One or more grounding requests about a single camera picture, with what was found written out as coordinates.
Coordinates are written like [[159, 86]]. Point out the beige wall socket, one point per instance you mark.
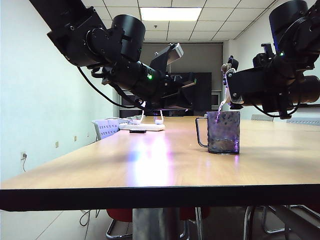
[[57, 144], [75, 139]]

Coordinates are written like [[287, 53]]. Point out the grey perforated chair back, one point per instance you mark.
[[261, 118], [303, 121]]

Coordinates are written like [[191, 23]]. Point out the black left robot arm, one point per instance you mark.
[[100, 45]]

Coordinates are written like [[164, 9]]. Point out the ceiling light panel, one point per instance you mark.
[[170, 14]]

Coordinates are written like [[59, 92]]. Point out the chrome chair frame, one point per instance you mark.
[[275, 220]]

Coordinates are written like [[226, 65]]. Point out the dark textured glass mug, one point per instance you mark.
[[223, 132]]

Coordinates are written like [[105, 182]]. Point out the white perforated plastic chair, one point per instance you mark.
[[106, 130], [135, 118]]

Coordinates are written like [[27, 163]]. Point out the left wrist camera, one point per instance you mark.
[[170, 53]]

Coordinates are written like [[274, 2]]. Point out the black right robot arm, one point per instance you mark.
[[295, 30]]

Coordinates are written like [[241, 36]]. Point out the black thermos cup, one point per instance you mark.
[[250, 85]]

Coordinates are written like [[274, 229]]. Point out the small black remote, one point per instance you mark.
[[137, 131]]

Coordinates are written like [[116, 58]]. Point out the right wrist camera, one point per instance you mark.
[[267, 48]]

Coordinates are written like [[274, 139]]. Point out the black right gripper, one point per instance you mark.
[[282, 65]]

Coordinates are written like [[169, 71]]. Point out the grey metal table pedestal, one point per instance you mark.
[[155, 225]]

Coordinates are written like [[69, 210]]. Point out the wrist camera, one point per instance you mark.
[[170, 53], [267, 48]]

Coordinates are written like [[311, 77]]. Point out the white power strip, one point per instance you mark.
[[150, 127]]

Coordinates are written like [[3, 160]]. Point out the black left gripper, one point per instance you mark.
[[167, 87]]

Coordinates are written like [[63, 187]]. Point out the large black television screen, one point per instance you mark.
[[202, 95]]

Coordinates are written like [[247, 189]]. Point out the red seat chair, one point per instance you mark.
[[120, 216], [192, 213]]

